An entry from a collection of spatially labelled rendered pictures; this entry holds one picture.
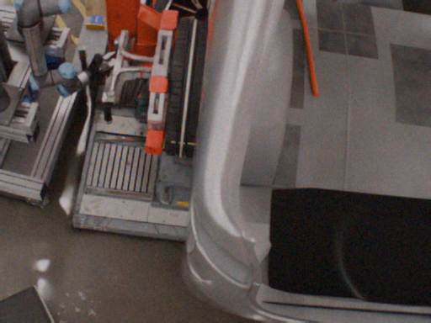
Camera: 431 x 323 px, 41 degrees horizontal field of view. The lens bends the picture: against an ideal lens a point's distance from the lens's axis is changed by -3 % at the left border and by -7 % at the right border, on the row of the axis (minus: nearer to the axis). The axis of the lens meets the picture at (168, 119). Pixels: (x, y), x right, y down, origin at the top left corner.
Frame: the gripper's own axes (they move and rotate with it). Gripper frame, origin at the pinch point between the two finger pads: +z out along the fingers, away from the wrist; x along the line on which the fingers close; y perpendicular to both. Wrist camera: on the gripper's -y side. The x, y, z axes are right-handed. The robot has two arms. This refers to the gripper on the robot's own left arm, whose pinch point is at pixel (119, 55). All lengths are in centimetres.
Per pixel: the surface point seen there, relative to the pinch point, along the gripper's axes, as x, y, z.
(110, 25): -19.9, 2.0, 8.9
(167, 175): 45, 60, -2
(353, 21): 65, -20, 98
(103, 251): 52, 83, -53
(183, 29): 27.8, -33.6, 16.4
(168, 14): 13.5, -28.6, 20.0
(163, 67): 36.5, -29.0, -1.3
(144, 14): -13.3, -0.7, 26.1
